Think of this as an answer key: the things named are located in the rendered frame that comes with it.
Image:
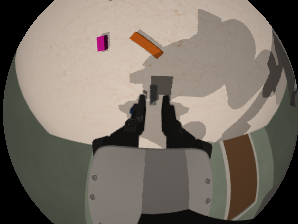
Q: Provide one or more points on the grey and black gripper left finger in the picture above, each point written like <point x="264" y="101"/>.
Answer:
<point x="127" y="134"/>

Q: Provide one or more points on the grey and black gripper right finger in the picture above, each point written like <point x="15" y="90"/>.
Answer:
<point x="179" y="137"/>

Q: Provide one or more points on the magenta rod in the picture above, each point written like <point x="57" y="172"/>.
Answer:
<point x="102" y="43"/>

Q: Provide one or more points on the orange rod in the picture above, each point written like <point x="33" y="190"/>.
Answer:
<point x="146" y="44"/>

